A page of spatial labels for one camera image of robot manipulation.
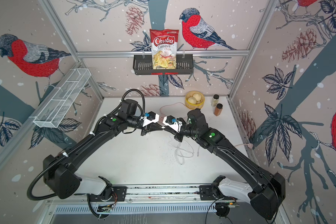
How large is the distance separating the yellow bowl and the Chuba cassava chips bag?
0.37m

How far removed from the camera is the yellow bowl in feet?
3.69

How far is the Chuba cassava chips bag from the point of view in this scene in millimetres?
Result: 856
